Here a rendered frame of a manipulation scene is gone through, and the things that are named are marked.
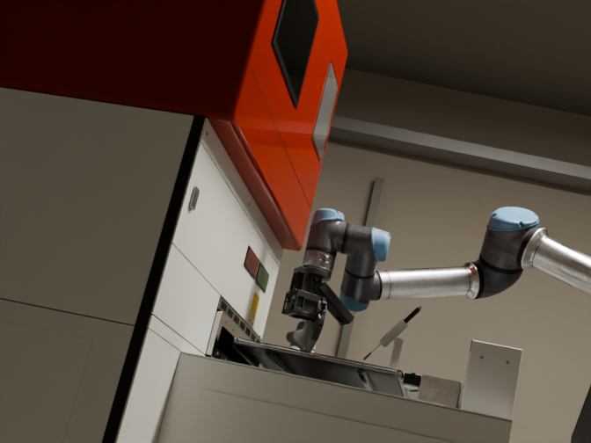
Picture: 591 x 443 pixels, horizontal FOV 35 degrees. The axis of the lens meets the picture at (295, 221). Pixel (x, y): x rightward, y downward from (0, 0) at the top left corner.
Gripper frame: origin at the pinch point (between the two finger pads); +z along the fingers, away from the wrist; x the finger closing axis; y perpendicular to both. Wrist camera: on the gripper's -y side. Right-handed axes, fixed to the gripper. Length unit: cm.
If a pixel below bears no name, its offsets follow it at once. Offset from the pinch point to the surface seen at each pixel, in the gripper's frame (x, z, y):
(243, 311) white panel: -3.8, -6.4, 16.4
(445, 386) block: 34.4, 3.7, -16.8
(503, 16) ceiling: -99, -177, -98
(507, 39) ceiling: -113, -177, -111
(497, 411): 55, 9, -15
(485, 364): 53, 1, -12
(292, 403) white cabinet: 39.9, 15.9, 18.3
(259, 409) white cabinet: 36.9, 18.2, 23.2
